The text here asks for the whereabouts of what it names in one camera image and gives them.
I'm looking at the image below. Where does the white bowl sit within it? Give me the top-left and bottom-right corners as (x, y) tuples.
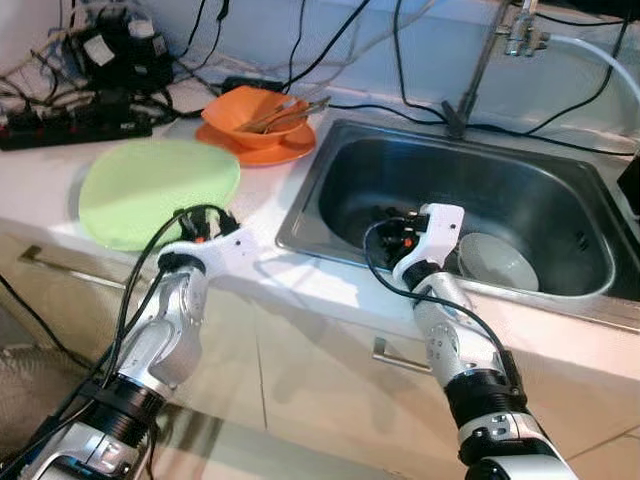
(457, 232), (541, 294)

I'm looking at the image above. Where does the green plate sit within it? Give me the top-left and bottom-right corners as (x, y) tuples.
(78, 137), (242, 252)

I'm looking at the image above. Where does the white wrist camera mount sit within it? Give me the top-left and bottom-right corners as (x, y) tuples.
(392, 203), (467, 286)
(158, 226), (261, 279)

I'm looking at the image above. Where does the small black power brick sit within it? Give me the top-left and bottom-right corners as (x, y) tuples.
(220, 76), (289, 96)

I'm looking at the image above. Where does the stainless steel sink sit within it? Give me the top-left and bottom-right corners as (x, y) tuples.
(275, 118), (640, 331)

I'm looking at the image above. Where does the brown metal utensil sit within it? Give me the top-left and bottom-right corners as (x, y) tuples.
(243, 96), (332, 133)
(255, 100), (313, 134)

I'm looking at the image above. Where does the black power strip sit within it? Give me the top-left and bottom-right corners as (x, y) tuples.
(0, 105), (153, 153)

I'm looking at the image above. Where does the grey floor fan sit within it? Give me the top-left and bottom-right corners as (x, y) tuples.
(0, 340), (91, 451)

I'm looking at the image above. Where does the chrome faucet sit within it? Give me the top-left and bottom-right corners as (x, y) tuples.
(442, 0), (551, 139)

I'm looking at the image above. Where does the black power cable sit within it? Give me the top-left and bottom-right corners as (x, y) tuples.
(391, 0), (453, 129)
(528, 25), (626, 134)

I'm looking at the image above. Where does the large black power adapter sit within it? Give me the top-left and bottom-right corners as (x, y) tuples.
(65, 20), (173, 96)

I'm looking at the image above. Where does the short silver cabinet handle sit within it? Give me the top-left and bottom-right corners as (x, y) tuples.
(372, 337), (441, 376)

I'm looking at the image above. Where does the white sink base cabinet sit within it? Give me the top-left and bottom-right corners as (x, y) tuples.
(0, 230), (640, 480)

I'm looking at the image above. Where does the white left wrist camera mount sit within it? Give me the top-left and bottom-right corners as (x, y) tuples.
(158, 226), (261, 279)

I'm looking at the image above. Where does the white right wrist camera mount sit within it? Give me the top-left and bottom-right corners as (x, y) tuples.
(392, 203), (467, 286)

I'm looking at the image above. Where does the long silver cabinet handle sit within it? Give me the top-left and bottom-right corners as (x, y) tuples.
(18, 245), (136, 296)

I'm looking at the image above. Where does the orange bowl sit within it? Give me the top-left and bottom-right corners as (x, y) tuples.
(200, 86), (311, 151)

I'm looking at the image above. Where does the white water hose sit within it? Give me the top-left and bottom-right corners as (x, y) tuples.
(548, 35), (640, 96)

